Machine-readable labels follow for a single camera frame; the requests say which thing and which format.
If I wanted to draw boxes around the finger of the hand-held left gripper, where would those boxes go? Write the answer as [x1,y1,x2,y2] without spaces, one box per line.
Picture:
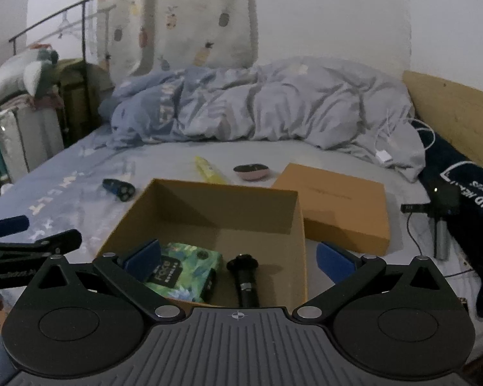
[0,229,83,257]
[0,216,30,240]

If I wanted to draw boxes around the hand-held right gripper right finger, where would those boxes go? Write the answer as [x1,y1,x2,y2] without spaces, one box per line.
[292,241,448,324]

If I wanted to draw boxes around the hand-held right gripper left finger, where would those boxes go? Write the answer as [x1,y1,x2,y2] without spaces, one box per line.
[36,239,186,323]

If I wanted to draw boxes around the orange-brown paper sheet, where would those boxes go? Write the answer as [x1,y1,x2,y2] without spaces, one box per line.
[271,163,391,256]

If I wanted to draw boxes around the brown cardboard box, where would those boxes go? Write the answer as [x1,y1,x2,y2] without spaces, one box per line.
[94,178,309,310]

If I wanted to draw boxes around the green floral packet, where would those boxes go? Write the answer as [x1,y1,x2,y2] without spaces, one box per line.
[143,242,223,304]

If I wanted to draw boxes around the blue electric shaver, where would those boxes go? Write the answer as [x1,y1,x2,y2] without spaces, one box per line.
[102,178,137,203]

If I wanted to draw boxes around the black cylindrical device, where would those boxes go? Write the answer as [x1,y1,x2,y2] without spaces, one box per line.
[226,253,260,308]

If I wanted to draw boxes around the light blue printed bedsheet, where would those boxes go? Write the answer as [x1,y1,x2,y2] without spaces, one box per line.
[0,123,483,386]

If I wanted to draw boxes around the silver storage bag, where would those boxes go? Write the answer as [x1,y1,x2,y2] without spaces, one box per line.
[0,104,65,174]

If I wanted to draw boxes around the yellow tube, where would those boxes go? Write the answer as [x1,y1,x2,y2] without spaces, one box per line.
[195,156,228,184]

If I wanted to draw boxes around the white cushion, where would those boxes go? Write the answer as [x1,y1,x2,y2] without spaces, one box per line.
[0,50,38,107]

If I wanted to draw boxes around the black cloth with white print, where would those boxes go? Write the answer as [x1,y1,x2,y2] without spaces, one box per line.
[418,131,483,319]

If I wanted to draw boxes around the olive cloth cover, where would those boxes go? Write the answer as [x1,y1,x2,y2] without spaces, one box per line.
[53,60,114,146]

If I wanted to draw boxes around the green and white plush toy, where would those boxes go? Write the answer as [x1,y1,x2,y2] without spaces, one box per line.
[23,45,62,99]

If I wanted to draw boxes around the grey-blue duvet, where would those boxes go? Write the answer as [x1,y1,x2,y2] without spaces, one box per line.
[99,57,427,182]

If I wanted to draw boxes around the wooden headboard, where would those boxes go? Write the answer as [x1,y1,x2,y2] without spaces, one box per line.
[402,70,483,178]

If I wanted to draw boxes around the pineapple print curtain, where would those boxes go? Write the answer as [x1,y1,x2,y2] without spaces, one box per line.
[97,0,260,78]

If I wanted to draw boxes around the thin black cable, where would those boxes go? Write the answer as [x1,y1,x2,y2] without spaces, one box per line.
[406,214,474,279]

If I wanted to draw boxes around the white charging cable with adapter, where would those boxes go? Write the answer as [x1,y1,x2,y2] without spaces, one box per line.
[374,108,438,167]

